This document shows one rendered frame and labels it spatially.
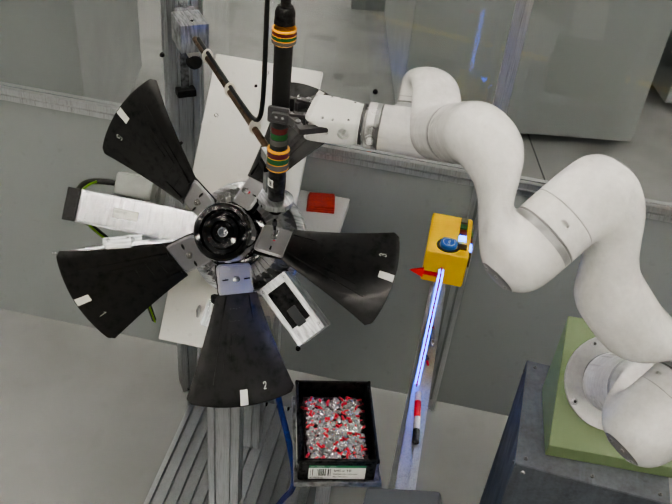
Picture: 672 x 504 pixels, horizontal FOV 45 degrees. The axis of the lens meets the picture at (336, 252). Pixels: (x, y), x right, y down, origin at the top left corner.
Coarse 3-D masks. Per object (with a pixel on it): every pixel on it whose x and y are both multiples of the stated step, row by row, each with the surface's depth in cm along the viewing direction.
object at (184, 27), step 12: (180, 12) 199; (192, 12) 200; (180, 24) 194; (192, 24) 194; (204, 24) 195; (180, 36) 195; (192, 36) 196; (204, 36) 197; (180, 48) 197; (192, 48) 198
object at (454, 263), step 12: (432, 216) 200; (444, 216) 200; (432, 228) 196; (444, 228) 196; (456, 228) 196; (468, 228) 197; (432, 240) 192; (456, 240) 193; (468, 240) 193; (432, 252) 189; (444, 252) 189; (456, 252) 189; (468, 252) 190; (432, 264) 191; (444, 264) 190; (456, 264) 189; (432, 276) 193; (444, 276) 192; (456, 276) 191
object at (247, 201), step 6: (246, 180) 172; (252, 180) 171; (246, 186) 171; (252, 186) 169; (258, 186) 168; (240, 192) 172; (252, 192) 168; (258, 192) 166; (234, 198) 172; (240, 198) 170; (246, 198) 168; (252, 198) 167; (240, 204) 169; (246, 204) 167; (252, 204) 165
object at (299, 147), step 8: (296, 88) 173; (304, 88) 172; (312, 88) 171; (304, 96) 171; (264, 136) 175; (288, 136) 168; (296, 136) 167; (288, 144) 167; (296, 144) 166; (304, 144) 165; (312, 144) 164; (320, 144) 163; (296, 152) 165; (304, 152) 164; (256, 160) 173; (296, 160) 164; (256, 168) 171; (256, 176) 169
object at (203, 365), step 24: (216, 312) 164; (240, 312) 167; (216, 336) 164; (240, 336) 167; (264, 336) 170; (216, 360) 164; (240, 360) 166; (264, 360) 169; (192, 384) 162; (216, 384) 164; (240, 384) 166; (288, 384) 171
